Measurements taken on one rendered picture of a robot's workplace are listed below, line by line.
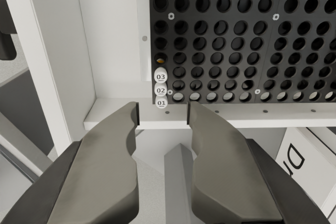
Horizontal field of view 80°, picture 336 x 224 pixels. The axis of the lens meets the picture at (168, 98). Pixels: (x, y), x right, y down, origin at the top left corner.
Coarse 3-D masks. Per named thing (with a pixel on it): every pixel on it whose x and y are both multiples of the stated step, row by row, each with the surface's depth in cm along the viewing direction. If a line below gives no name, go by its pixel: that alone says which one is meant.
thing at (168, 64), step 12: (168, 0) 17; (156, 12) 17; (168, 12) 17; (168, 24) 18; (156, 36) 18; (168, 36) 18; (156, 48) 19; (168, 48) 19; (168, 60) 19; (168, 72) 20; (168, 84) 21; (168, 96) 21
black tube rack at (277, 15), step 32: (160, 0) 20; (192, 0) 17; (224, 0) 20; (256, 0) 17; (288, 0) 20; (320, 0) 17; (160, 32) 21; (192, 32) 18; (224, 32) 18; (256, 32) 21; (288, 32) 19; (320, 32) 19; (192, 64) 20; (224, 64) 20; (256, 64) 20; (288, 64) 20; (320, 64) 20; (256, 96) 22; (288, 96) 22; (320, 96) 22
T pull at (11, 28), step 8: (0, 0) 15; (0, 8) 16; (8, 8) 16; (0, 16) 16; (8, 16) 16; (0, 24) 16; (8, 24) 16; (0, 32) 17; (8, 32) 17; (16, 32) 17; (0, 40) 17; (8, 40) 17; (0, 48) 17; (8, 48) 17; (0, 56) 17; (8, 56) 18
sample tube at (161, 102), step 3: (156, 96) 21; (159, 96) 20; (162, 96) 20; (165, 96) 21; (156, 99) 20; (159, 99) 20; (162, 99) 20; (165, 99) 20; (156, 102) 20; (159, 102) 20; (162, 102) 20; (165, 102) 20; (156, 105) 20; (159, 105) 20; (162, 105) 20; (165, 105) 20
